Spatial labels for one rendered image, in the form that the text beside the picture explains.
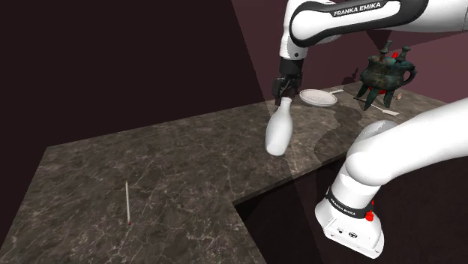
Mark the white knife with dark handle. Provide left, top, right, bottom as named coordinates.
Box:
left=352, top=96, right=401, bottom=117

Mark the white bottle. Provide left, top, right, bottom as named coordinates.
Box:
left=265, top=96, right=295, bottom=157

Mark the white pencil with red tip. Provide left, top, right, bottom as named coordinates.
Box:
left=124, top=180, right=132, bottom=226

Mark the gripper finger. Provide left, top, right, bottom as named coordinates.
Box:
left=288, top=73, right=304, bottom=101
left=271, top=76, right=289, bottom=107

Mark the dark green bronze tripod vessel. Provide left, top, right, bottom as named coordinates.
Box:
left=355, top=40, right=419, bottom=112

